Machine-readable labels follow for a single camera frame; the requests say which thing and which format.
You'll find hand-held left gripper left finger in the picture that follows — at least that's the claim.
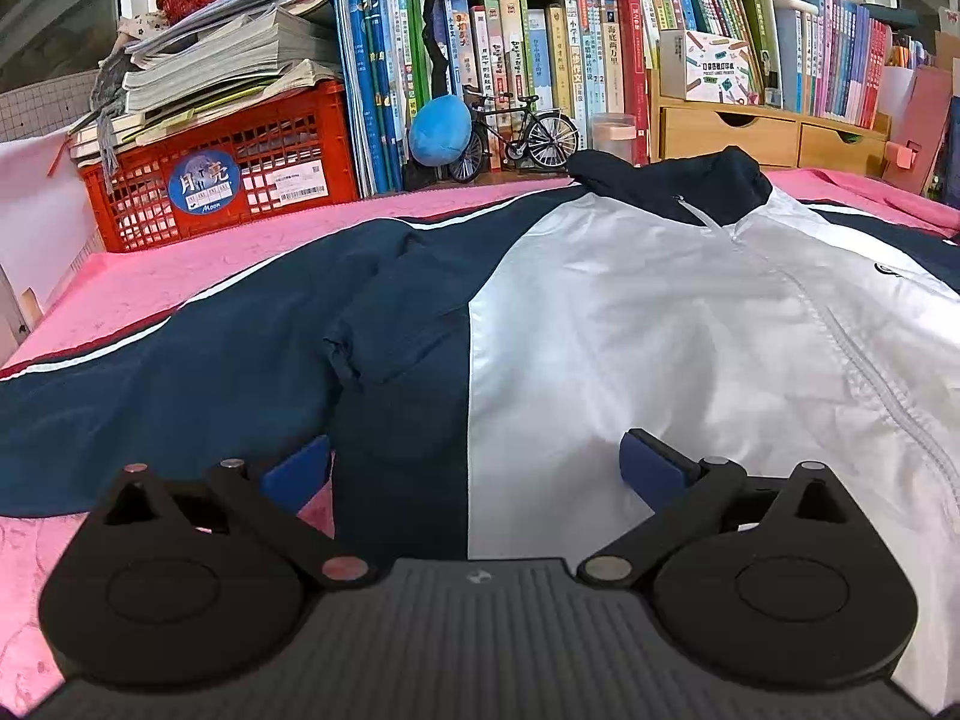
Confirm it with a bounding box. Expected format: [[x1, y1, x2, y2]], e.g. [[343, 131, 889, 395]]
[[90, 435, 380, 592]]

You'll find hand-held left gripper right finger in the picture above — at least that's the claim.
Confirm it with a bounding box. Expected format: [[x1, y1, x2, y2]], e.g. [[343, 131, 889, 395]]
[[577, 429, 863, 587]]

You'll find navy and white jacket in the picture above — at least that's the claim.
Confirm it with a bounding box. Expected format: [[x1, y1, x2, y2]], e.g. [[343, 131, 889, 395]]
[[0, 148, 960, 698]]

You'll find pink blanket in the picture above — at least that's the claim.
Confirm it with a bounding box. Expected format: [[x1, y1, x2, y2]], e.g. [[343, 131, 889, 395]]
[[0, 165, 960, 713]]

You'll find wooden drawer organizer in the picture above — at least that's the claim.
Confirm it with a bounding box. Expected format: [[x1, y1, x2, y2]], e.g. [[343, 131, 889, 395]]
[[649, 67, 893, 170]]

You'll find large red plastic crate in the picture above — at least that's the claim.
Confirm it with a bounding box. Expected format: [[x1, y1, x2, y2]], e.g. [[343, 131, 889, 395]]
[[75, 79, 359, 252]]

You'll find miniature bicycle model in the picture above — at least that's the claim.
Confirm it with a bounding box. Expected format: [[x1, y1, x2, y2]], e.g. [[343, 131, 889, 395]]
[[448, 86, 582, 182]]

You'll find white board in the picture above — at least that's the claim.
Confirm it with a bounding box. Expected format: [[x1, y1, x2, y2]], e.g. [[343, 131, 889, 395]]
[[0, 131, 102, 316]]

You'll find round blue plush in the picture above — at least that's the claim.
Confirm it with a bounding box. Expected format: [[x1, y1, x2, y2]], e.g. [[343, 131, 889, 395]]
[[409, 94, 475, 167]]

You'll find white printed cardboard box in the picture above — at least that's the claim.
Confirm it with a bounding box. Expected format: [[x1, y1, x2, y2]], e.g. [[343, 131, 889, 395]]
[[658, 28, 766, 106]]

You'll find stack of papers and booklets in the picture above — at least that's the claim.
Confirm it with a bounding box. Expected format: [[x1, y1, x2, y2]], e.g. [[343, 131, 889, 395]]
[[67, 0, 346, 158]]

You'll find pink cardboard box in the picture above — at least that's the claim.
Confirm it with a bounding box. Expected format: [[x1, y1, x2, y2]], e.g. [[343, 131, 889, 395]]
[[881, 64, 959, 200]]

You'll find row of colourful upright books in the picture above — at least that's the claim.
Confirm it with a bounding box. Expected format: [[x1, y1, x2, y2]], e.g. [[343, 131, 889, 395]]
[[330, 0, 652, 196]]

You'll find grey grid mat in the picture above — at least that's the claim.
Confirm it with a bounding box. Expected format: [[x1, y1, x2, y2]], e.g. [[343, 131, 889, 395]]
[[0, 67, 113, 143]]

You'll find row of thin pastel books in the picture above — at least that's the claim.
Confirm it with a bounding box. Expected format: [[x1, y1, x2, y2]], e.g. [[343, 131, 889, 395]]
[[630, 0, 895, 128]]

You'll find window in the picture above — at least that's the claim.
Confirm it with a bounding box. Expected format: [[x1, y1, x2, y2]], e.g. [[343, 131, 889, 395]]
[[0, 0, 121, 91]]

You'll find black strap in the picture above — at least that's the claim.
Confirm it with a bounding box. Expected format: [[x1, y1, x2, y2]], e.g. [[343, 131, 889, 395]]
[[422, 0, 472, 102]]

